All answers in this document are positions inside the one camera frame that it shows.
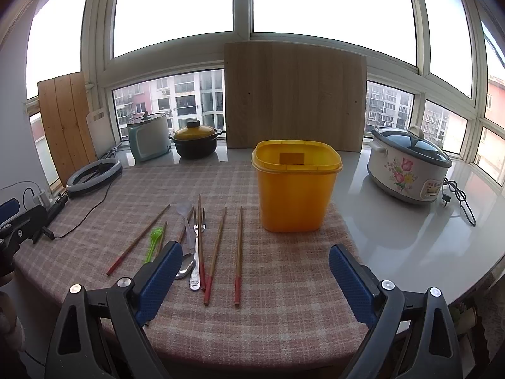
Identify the teal white electric cooker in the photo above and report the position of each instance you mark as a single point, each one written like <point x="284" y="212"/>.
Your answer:
<point x="148" y="136"/>

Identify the floral white slow cooker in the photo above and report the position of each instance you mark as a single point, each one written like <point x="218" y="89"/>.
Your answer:
<point x="406" y="165"/>

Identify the black pot yellow lid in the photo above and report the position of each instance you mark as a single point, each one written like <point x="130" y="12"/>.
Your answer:
<point x="195" y="141"/>

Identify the large light wooden board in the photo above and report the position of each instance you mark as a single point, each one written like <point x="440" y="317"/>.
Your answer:
<point x="288" y="91"/>

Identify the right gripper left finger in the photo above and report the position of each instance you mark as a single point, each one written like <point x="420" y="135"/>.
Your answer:
<point x="100" y="333"/>

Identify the white charger with cable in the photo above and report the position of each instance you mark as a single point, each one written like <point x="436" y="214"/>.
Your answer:
<point x="39" y="195"/>

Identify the yellow plastic utensil container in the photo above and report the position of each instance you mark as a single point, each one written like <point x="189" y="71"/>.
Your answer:
<point x="295" y="182"/>

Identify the orange slatted wooden board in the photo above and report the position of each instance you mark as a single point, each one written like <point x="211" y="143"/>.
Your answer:
<point x="64" y="109"/>

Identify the red chopstick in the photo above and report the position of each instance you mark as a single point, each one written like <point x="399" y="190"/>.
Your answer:
<point x="209" y="281"/>
<point x="161" y="240"/>
<point x="200" y="245"/>
<point x="135" y="241"/>
<point x="238" y="268"/>

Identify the gloved left hand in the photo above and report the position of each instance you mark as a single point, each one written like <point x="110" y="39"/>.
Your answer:
<point x="12" y="330"/>

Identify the steel spoon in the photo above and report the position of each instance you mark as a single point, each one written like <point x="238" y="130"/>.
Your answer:
<point x="187" y="265"/>

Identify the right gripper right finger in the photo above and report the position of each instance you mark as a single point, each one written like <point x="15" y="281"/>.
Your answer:
<point x="410" y="334"/>

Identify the pink plaid table cloth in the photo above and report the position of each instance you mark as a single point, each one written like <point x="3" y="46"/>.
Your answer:
<point x="292" y="314"/>

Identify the steel fork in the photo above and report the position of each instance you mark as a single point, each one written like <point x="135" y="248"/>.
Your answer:
<point x="194" y="282"/>

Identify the green plastic spoon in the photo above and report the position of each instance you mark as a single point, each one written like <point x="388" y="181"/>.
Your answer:
<point x="155" y="236"/>

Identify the white plastic cutting board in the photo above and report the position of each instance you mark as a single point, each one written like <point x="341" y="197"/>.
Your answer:
<point x="100" y="131"/>

